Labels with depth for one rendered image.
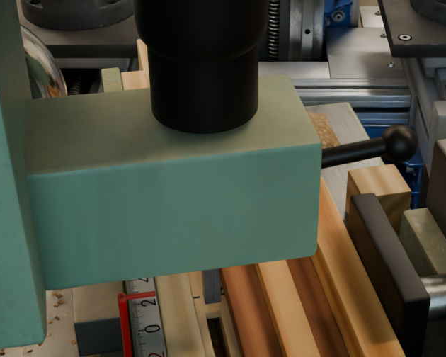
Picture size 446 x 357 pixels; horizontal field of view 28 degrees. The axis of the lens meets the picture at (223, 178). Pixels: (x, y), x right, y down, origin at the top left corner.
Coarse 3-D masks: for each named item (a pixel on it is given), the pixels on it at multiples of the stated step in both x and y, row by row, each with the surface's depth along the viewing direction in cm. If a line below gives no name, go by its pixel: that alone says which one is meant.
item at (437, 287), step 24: (360, 216) 48; (384, 216) 48; (360, 240) 49; (384, 240) 46; (384, 264) 45; (408, 264) 45; (384, 288) 45; (408, 288) 43; (432, 288) 48; (408, 312) 43; (432, 312) 48; (408, 336) 44
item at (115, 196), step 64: (64, 128) 42; (128, 128) 42; (256, 128) 42; (64, 192) 40; (128, 192) 40; (192, 192) 41; (256, 192) 42; (64, 256) 42; (128, 256) 42; (192, 256) 43; (256, 256) 44
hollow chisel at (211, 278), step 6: (210, 270) 48; (216, 270) 48; (204, 276) 48; (210, 276) 48; (216, 276) 48; (204, 282) 48; (210, 282) 48; (216, 282) 48; (204, 288) 49; (210, 288) 49; (216, 288) 49; (204, 294) 49; (210, 294) 49; (216, 294) 49; (204, 300) 49; (210, 300) 49; (216, 300) 49
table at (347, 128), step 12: (312, 108) 76; (324, 108) 76; (336, 108) 76; (348, 108) 76; (336, 120) 74; (348, 120) 74; (336, 132) 73; (348, 132) 73; (360, 132) 73; (336, 168) 69; (348, 168) 69; (360, 168) 68; (324, 180) 67; (336, 180) 67; (336, 192) 66; (336, 204) 65; (132, 336) 62
